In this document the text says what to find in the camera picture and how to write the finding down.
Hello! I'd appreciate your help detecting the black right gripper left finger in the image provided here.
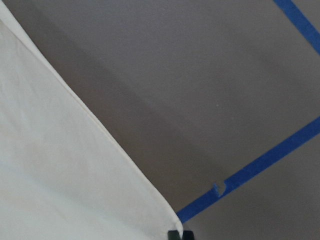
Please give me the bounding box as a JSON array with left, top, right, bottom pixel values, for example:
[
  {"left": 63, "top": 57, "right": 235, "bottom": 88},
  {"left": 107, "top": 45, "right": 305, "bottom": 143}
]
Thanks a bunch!
[{"left": 167, "top": 230, "right": 181, "bottom": 240}]

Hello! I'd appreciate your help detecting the cream printed long-sleeve shirt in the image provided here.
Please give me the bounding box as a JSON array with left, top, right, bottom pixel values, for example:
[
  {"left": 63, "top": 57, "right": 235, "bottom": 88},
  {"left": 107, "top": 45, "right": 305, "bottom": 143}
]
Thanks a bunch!
[{"left": 0, "top": 3, "right": 183, "bottom": 240}]

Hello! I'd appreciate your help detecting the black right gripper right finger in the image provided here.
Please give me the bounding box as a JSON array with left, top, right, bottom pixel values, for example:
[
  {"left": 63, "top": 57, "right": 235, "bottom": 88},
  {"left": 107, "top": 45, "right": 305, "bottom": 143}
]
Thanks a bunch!
[{"left": 182, "top": 230, "right": 195, "bottom": 240}]

